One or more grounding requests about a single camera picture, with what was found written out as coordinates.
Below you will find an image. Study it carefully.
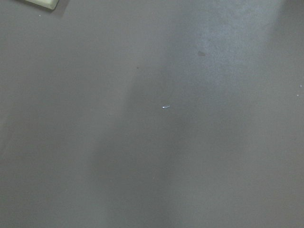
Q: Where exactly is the wooden cutting board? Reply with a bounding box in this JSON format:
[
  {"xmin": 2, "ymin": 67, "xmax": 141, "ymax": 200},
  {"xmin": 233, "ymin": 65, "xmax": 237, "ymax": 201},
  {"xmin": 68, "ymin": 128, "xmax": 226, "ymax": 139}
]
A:
[{"xmin": 22, "ymin": 0, "xmax": 59, "ymax": 10}]

